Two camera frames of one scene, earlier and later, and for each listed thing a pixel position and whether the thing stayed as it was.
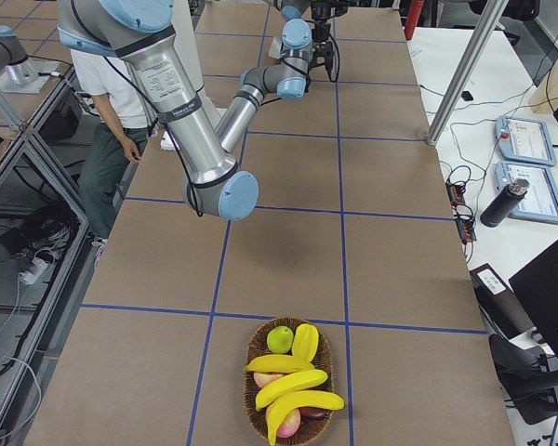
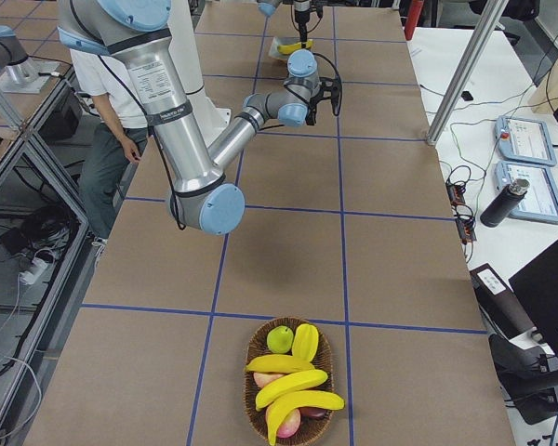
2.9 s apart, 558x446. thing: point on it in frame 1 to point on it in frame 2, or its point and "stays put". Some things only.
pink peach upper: [263, 377] stays put
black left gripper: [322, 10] to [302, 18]
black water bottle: [504, 203] stays put
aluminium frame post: [491, 17] stays put
